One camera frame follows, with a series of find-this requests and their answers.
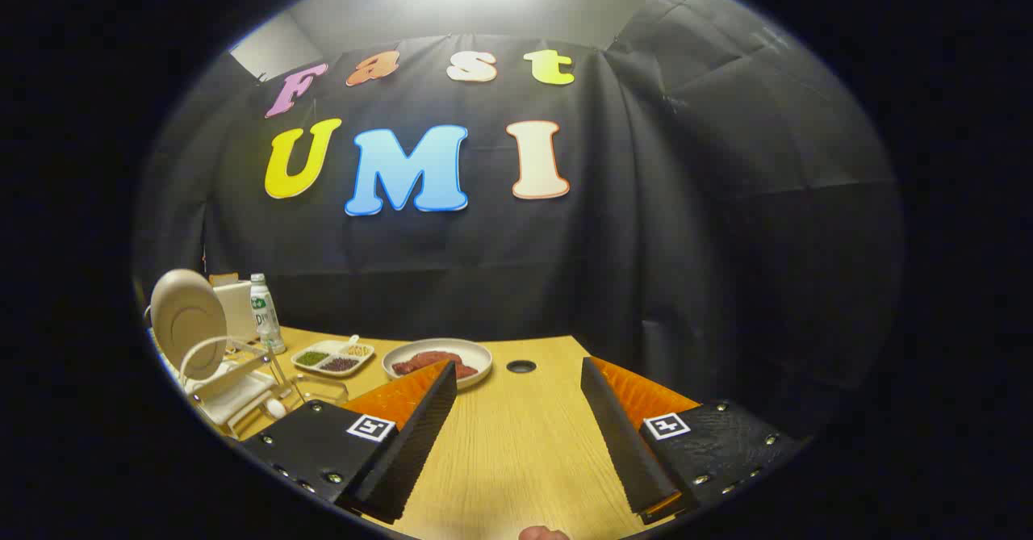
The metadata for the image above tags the metal wire basket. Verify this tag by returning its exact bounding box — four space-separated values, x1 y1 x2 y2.
291 373 349 408

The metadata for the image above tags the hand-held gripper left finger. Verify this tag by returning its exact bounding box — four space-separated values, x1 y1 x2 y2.
240 360 458 525

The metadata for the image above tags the beige plate with meat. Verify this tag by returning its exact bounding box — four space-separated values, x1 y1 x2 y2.
382 338 493 390

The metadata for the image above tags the plastic bottle with green label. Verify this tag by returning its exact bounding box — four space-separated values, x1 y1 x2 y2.
249 274 286 355

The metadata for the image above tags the white divided tray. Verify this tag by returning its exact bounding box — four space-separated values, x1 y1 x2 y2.
291 335 376 378

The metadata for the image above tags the beige round plate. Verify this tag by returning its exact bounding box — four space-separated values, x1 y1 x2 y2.
150 269 229 381

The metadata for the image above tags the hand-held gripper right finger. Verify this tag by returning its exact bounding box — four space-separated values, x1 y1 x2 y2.
580 356 809 525

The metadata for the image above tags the white toaster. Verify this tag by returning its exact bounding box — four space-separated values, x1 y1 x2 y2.
211 280 259 343

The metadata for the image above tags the white wire dish rack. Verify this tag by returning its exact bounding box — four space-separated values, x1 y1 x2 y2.
145 306 349 437

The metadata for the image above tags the black backdrop cloth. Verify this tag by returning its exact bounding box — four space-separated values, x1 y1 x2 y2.
133 0 905 436

